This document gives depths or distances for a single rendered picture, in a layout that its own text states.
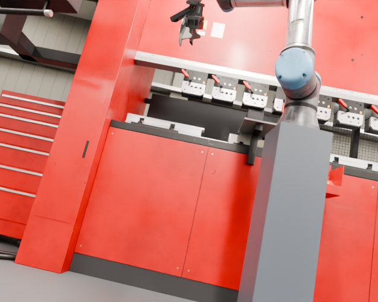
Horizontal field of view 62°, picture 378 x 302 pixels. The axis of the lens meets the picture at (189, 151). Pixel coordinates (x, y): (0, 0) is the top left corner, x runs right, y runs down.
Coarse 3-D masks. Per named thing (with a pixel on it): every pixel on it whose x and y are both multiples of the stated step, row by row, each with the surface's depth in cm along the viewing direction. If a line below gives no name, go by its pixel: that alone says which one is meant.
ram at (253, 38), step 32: (160, 0) 217; (320, 0) 215; (352, 0) 214; (160, 32) 212; (224, 32) 211; (256, 32) 210; (320, 32) 209; (352, 32) 209; (160, 64) 207; (224, 64) 205; (256, 64) 205; (320, 64) 204; (352, 64) 204; (352, 96) 199
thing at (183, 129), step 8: (128, 120) 199; (136, 120) 199; (144, 120) 199; (152, 120) 199; (160, 120) 199; (168, 128) 197; (176, 128) 197; (184, 128) 197; (192, 128) 197; (200, 128) 197; (200, 136) 201
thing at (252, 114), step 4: (248, 108) 201; (252, 108) 201; (256, 108) 201; (248, 112) 201; (252, 112) 201; (256, 112) 201; (260, 112) 201; (248, 116) 200; (252, 116) 200; (256, 116) 200; (260, 116) 200
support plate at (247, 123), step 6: (246, 120) 174; (252, 120) 172; (258, 120) 171; (240, 126) 188; (246, 126) 183; (252, 126) 181; (264, 126) 177; (270, 126) 175; (240, 132) 197; (246, 132) 194; (264, 132) 187
